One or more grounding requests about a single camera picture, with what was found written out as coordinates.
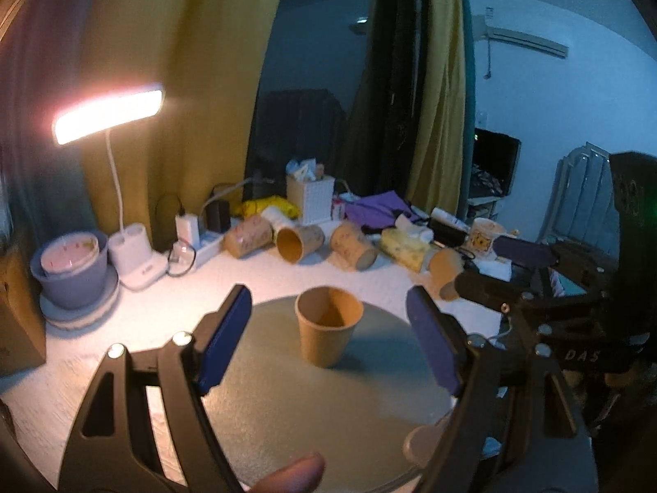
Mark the grey round mat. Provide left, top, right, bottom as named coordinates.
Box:
left=202, top=295, right=506, bottom=493

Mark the white power strip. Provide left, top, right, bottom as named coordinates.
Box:
left=168, top=229, right=227, bottom=276

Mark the brown cardboard box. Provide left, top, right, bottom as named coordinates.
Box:
left=0, top=246, right=48, bottom=378

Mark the white desk lamp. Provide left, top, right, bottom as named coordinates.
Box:
left=51, top=83, right=171, bottom=291

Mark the black monitor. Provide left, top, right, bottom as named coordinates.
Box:
left=471, top=128, right=522, bottom=199

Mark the black power adapter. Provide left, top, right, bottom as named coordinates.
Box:
left=205, top=199, right=232, bottom=235

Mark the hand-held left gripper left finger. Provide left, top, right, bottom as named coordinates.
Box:
left=56, top=283, right=253, bottom=493

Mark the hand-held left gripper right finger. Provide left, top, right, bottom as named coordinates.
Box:
left=405, top=285, right=599, bottom=493

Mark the grey chair back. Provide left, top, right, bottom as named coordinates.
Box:
left=538, top=141, right=618, bottom=264

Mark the white charger plug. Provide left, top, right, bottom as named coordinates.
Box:
left=175, top=210, right=200, bottom=248

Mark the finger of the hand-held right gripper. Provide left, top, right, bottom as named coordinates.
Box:
left=494, top=235, right=619, bottom=291
left=454, top=271, right=545, bottom=319

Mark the white mug with yellow print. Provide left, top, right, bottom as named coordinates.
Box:
left=464, top=217, right=507, bottom=261

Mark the yellow tissue pack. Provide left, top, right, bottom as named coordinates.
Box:
left=379, top=228, right=438, bottom=273

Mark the purple cloth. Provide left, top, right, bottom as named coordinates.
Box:
left=343, top=190, right=418, bottom=233

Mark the plain brown paper cup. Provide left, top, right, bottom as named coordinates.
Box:
left=276, top=224, right=326, bottom=265
left=294, top=287, right=365, bottom=369
left=427, top=247, right=466, bottom=302

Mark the white tube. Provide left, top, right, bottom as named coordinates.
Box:
left=430, top=207, right=471, bottom=233

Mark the patterned paper cup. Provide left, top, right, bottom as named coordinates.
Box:
left=223, top=215, right=273, bottom=260
left=329, top=221, right=379, bottom=272

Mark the white paper cup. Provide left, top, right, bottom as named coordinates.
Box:
left=261, top=207, right=294, bottom=233

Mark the white tissue box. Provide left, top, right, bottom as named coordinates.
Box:
left=285, top=158, right=336, bottom=226

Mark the person's left hand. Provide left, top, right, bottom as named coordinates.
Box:
left=250, top=453, right=326, bottom=493

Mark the purple pot with saucer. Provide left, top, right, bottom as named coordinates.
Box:
left=29, top=231, right=120, bottom=325

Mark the yellow plastic bag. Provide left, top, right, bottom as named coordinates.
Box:
left=237, top=196, right=301, bottom=220

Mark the small black box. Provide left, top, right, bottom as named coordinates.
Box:
left=427, top=218, right=467, bottom=248

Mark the yellow curtain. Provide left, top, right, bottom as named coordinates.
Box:
left=82, top=0, right=291, bottom=247
left=408, top=0, right=476, bottom=217

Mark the white air conditioner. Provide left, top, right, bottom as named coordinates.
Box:
left=485, top=7, right=570, bottom=60

